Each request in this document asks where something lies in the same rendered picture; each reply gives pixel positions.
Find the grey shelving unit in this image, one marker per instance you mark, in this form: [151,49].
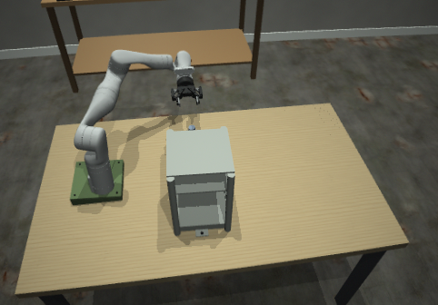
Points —
[207,156]

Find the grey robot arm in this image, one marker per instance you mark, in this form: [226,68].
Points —
[93,139]

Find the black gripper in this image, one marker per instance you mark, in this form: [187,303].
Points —
[184,89]

